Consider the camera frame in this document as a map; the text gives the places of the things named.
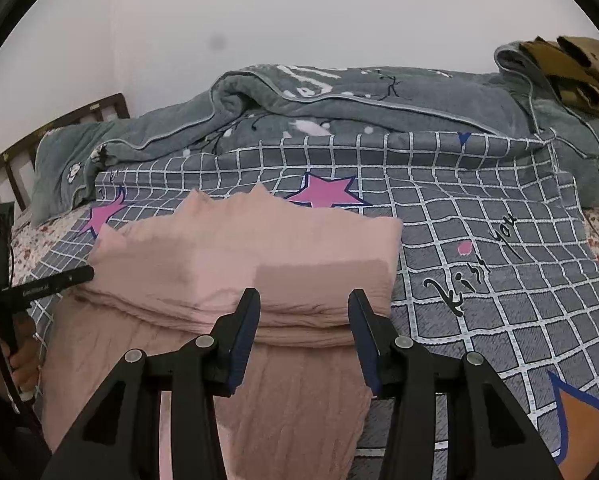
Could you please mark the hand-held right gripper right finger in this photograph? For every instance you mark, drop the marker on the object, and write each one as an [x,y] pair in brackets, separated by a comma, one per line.
[367,340]

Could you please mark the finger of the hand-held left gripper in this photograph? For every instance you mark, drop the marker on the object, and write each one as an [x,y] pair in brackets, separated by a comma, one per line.
[49,290]

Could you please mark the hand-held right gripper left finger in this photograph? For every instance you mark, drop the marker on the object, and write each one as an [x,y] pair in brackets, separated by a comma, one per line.
[243,332]

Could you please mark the pink knitted sweater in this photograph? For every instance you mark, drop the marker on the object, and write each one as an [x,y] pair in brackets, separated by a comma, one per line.
[229,250]

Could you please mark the brown clothes pile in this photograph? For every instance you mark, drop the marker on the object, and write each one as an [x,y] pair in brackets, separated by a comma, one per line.
[579,60]

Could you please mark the person's left hand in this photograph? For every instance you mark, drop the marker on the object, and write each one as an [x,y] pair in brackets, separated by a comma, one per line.
[28,340]

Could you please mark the dark wooden bed headboard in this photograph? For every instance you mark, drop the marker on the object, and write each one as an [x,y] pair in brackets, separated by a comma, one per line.
[54,127]

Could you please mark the grey checked star-print duvet cover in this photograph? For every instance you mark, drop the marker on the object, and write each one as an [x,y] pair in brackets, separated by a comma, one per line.
[479,260]

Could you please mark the grey-green fleece blanket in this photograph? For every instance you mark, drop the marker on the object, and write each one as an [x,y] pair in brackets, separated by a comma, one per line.
[329,105]

